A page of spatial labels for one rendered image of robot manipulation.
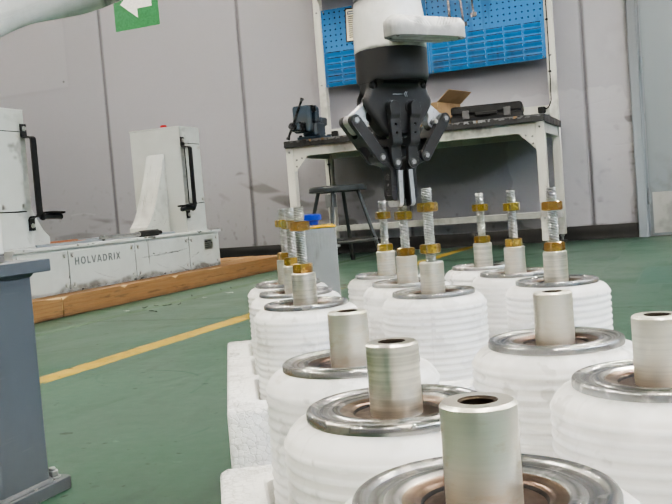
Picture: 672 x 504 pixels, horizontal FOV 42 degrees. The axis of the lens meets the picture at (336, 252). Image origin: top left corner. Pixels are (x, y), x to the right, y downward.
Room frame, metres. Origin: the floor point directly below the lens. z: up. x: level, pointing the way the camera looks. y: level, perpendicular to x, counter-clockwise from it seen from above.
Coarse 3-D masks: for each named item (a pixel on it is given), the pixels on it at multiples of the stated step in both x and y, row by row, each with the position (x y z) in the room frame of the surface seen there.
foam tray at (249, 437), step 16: (240, 352) 1.00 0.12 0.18; (240, 368) 0.90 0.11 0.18; (240, 384) 0.81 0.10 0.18; (256, 384) 0.83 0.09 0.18; (448, 384) 0.74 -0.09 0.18; (464, 384) 0.74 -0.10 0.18; (240, 400) 0.74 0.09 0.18; (256, 400) 0.74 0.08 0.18; (240, 416) 0.71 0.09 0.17; (256, 416) 0.71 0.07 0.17; (240, 432) 0.71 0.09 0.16; (256, 432) 0.71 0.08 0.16; (240, 448) 0.71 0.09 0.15; (256, 448) 0.71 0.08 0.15; (240, 464) 0.71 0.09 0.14; (256, 464) 0.71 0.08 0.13
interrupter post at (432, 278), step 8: (424, 264) 0.80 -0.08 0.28; (432, 264) 0.79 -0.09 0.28; (440, 264) 0.80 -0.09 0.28; (424, 272) 0.80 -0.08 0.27; (432, 272) 0.79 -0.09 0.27; (440, 272) 0.80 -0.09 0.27; (424, 280) 0.80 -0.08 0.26; (432, 280) 0.79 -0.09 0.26; (440, 280) 0.80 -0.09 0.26; (424, 288) 0.80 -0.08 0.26; (432, 288) 0.79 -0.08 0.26; (440, 288) 0.80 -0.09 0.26
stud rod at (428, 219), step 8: (424, 192) 0.80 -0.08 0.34; (424, 200) 0.80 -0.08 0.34; (424, 216) 0.80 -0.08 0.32; (432, 216) 0.80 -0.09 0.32; (424, 224) 0.80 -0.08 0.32; (432, 224) 0.80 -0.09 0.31; (424, 232) 0.80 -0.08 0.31; (432, 232) 0.80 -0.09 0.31; (424, 240) 0.80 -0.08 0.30; (432, 240) 0.80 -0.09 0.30; (432, 256) 0.80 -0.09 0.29
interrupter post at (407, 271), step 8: (400, 256) 0.91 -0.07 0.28; (408, 256) 0.91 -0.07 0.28; (416, 256) 0.92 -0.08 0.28; (400, 264) 0.91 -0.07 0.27; (408, 264) 0.91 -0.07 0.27; (416, 264) 0.92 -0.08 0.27; (400, 272) 0.91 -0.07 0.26; (408, 272) 0.91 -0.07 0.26; (416, 272) 0.91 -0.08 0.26; (400, 280) 0.91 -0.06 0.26; (408, 280) 0.91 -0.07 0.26; (416, 280) 0.91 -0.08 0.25
